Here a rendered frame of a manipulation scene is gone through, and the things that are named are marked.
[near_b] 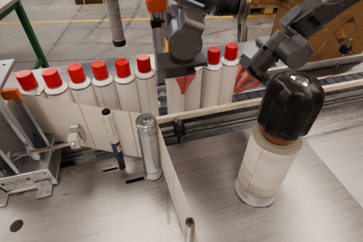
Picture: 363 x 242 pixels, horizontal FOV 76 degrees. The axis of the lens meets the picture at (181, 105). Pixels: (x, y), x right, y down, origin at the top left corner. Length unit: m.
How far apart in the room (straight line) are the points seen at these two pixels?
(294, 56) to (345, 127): 0.36
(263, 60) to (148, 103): 0.33
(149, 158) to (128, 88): 0.19
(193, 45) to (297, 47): 0.30
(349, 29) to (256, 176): 0.81
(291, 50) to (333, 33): 0.49
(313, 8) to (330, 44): 0.46
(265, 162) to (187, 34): 0.25
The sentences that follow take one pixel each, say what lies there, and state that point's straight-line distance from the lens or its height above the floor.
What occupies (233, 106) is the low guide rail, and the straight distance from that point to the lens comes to 0.70.
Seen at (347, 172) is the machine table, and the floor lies 0.83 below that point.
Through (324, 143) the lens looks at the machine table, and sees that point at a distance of 0.81.
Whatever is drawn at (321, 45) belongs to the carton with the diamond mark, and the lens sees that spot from 1.10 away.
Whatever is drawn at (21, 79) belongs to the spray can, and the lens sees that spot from 0.60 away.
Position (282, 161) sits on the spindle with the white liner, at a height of 1.04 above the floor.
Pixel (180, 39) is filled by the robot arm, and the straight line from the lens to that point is 0.39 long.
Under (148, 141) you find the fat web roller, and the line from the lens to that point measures 0.45.
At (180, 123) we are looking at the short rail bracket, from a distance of 0.61.
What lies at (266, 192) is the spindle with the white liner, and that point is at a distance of 0.51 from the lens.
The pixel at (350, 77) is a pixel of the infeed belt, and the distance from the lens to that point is 1.05.
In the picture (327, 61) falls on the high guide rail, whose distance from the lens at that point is 0.93.
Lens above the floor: 1.37
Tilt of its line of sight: 42 degrees down
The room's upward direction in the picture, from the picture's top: straight up
